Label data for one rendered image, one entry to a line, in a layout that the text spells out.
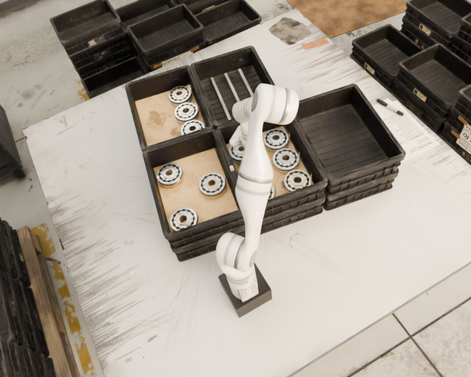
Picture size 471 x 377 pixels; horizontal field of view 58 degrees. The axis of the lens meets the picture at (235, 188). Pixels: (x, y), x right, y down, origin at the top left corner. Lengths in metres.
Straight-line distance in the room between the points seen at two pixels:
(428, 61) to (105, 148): 1.90
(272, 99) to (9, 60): 3.31
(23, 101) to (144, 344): 2.51
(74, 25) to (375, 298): 2.57
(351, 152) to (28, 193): 2.12
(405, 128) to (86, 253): 1.44
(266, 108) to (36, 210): 2.15
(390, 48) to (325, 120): 1.33
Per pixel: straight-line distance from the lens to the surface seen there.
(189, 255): 1.62
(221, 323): 1.54
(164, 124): 1.87
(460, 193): 1.86
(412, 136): 1.97
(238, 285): 1.32
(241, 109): 1.32
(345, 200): 1.69
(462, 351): 2.37
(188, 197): 1.62
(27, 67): 3.96
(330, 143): 1.73
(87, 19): 3.25
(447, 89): 2.69
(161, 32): 2.93
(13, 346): 2.04
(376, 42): 3.07
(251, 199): 1.09
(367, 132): 1.78
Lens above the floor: 2.18
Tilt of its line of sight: 57 degrees down
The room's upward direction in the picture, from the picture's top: 11 degrees counter-clockwise
